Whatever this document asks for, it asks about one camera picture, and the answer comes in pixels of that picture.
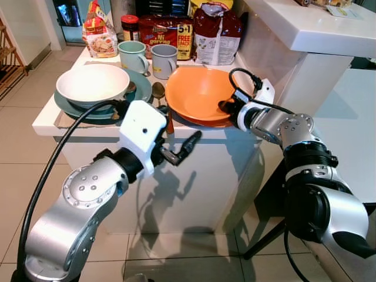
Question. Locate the orange bowl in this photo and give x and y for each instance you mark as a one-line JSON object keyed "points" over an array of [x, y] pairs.
{"points": [[197, 91]]}

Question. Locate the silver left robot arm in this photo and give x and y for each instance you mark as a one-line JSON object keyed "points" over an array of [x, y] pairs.
{"points": [[76, 223]]}

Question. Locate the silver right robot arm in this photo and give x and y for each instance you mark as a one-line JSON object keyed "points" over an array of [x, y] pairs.
{"points": [[329, 211]]}

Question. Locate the orange plate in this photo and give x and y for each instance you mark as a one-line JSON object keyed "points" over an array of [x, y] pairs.
{"points": [[202, 123]]}

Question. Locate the teal plate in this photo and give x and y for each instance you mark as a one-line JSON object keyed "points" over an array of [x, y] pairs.
{"points": [[141, 85]]}

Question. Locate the grey mug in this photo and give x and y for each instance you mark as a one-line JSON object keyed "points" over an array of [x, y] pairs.
{"points": [[164, 61]]}

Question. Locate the teal mug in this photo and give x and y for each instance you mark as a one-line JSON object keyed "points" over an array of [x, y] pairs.
{"points": [[130, 56]]}

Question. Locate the dark red white bag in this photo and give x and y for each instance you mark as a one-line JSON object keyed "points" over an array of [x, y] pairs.
{"points": [[217, 35]]}

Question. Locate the white ceramic bowl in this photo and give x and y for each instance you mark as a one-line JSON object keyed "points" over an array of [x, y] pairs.
{"points": [[91, 82]]}

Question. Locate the red instant noodle pack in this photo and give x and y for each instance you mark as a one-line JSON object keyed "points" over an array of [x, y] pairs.
{"points": [[164, 32]]}

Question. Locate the jar with red lid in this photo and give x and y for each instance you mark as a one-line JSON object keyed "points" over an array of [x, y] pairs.
{"points": [[130, 26]]}

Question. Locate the orange red snack bag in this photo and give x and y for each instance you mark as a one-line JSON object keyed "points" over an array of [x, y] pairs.
{"points": [[100, 32]]}

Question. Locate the yellow packet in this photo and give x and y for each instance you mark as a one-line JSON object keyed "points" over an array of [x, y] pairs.
{"points": [[205, 4]]}

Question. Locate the white kitchen island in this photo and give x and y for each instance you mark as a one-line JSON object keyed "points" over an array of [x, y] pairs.
{"points": [[305, 29]]}

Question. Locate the black table base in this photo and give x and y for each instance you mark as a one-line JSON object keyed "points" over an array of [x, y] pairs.
{"points": [[267, 235]]}

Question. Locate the white table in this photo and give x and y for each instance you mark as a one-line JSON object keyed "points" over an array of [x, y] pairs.
{"points": [[355, 129]]}

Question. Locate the paper card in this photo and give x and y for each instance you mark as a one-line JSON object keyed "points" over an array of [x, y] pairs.
{"points": [[345, 11]]}

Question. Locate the wooden rack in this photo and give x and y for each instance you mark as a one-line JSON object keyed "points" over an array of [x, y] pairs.
{"points": [[9, 59]]}

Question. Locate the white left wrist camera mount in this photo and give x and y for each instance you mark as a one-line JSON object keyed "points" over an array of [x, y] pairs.
{"points": [[141, 126]]}

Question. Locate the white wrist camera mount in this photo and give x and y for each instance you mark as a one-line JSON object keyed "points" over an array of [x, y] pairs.
{"points": [[264, 93], [141, 126]]}

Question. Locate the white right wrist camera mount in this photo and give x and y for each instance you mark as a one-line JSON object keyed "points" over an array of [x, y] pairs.
{"points": [[264, 93]]}

